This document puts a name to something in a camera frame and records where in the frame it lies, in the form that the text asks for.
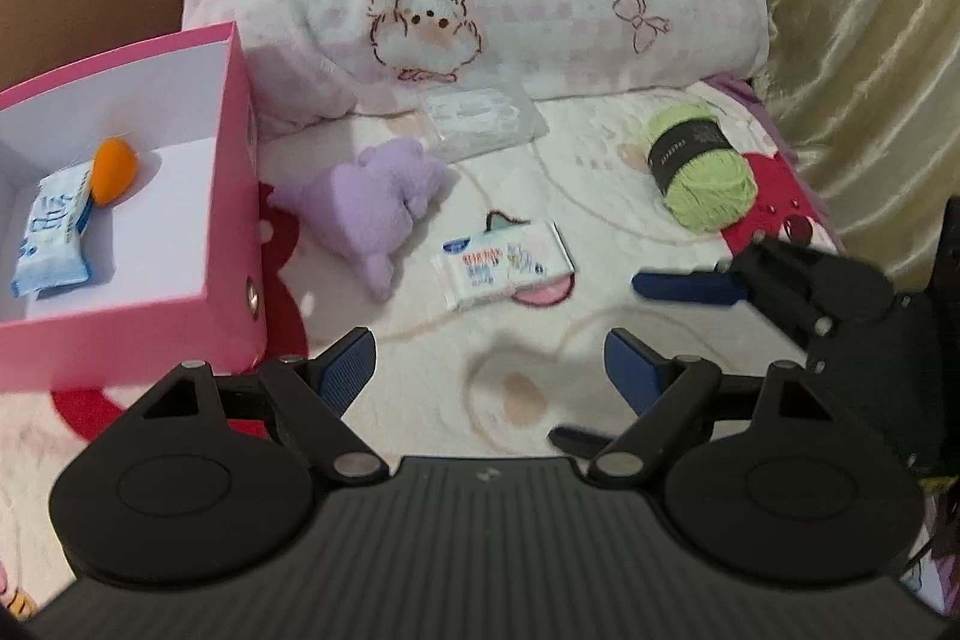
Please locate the gold curtain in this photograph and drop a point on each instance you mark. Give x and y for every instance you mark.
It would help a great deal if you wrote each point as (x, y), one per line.
(862, 85)

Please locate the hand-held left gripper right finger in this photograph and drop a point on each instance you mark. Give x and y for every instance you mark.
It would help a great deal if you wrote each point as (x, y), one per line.
(634, 370)

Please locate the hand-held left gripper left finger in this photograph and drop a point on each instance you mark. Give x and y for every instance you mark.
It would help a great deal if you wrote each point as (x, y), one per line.
(349, 366)

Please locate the purple cloth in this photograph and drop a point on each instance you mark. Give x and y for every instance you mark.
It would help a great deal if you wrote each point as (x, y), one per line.
(750, 100)

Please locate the orange makeup sponge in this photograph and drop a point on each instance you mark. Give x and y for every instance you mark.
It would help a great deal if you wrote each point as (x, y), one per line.
(116, 168)

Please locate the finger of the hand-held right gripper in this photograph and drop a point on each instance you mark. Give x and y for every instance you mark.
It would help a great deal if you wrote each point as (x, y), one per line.
(682, 286)
(574, 439)

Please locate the blue tissue pack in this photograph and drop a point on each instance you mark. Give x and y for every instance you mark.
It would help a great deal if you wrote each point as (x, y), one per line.
(52, 235)

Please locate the purple plush toy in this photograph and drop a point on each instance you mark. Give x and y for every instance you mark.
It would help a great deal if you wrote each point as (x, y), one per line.
(367, 205)

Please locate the pink cardboard box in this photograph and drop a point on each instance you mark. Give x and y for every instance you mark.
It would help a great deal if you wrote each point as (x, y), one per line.
(150, 347)

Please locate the small white wipes packet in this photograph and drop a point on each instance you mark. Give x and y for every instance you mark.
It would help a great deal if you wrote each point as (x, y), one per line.
(502, 265)

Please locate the green yarn ball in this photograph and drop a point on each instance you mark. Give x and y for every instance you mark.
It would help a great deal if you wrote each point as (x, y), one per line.
(712, 190)

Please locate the clear plastic mask packet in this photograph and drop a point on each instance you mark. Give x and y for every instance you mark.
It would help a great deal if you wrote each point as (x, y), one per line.
(480, 119)

